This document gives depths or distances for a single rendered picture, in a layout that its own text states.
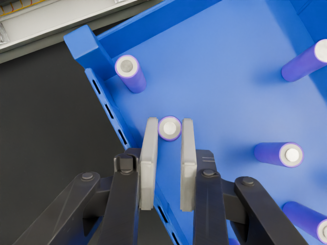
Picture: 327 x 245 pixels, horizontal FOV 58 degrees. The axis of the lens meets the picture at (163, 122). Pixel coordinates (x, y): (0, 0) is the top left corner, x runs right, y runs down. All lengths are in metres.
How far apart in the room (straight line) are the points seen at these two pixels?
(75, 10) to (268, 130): 0.52
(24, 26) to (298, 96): 0.58
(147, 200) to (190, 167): 0.03
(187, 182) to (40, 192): 0.70
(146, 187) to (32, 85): 0.72
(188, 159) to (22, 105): 0.73
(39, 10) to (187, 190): 0.61
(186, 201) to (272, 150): 0.10
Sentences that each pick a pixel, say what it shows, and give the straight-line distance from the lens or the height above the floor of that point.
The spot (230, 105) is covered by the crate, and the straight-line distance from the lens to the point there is 0.28.
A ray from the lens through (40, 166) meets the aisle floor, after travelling 0.83.
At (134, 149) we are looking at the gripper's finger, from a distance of 0.18.
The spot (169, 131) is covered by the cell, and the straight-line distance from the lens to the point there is 0.21.
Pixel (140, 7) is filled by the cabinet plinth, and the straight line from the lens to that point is 0.81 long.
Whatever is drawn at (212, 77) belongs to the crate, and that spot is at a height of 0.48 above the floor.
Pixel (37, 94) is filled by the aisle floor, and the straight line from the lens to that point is 0.85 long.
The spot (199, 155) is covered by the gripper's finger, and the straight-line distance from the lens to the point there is 0.18.
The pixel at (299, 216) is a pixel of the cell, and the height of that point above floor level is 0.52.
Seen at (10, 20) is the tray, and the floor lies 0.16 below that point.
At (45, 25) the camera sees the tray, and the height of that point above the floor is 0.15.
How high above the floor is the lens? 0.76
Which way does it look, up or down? 85 degrees down
